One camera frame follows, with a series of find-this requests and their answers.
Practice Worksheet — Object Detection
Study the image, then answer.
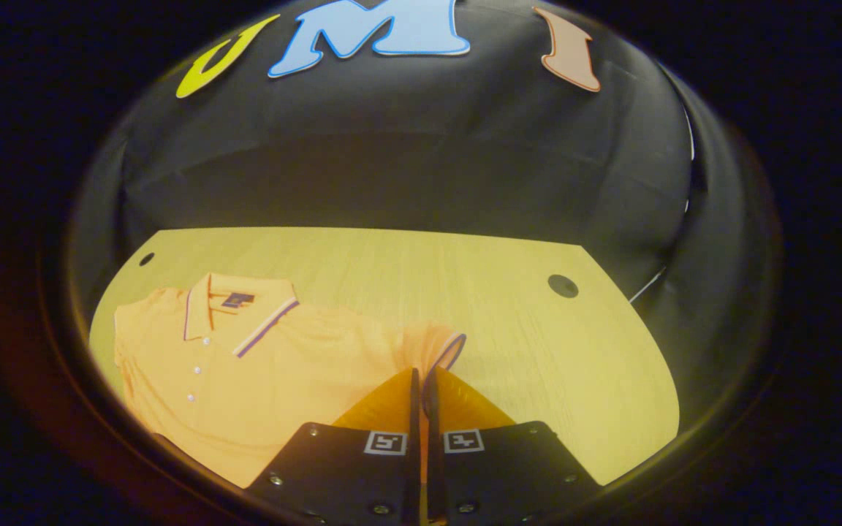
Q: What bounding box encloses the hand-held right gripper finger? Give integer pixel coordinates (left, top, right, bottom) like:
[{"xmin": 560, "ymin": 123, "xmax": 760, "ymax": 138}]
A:
[
  {"xmin": 423, "ymin": 367, "xmax": 603, "ymax": 526},
  {"xmin": 246, "ymin": 367, "xmax": 422, "ymax": 526}
]

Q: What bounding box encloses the orange T-shirt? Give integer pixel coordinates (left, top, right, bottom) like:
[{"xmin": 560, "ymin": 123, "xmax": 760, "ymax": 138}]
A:
[{"xmin": 113, "ymin": 272, "xmax": 467, "ymax": 489}]

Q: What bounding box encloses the black backdrop cloth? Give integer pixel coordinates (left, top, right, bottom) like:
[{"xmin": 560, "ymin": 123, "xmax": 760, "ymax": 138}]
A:
[{"xmin": 70, "ymin": 0, "xmax": 780, "ymax": 439}]

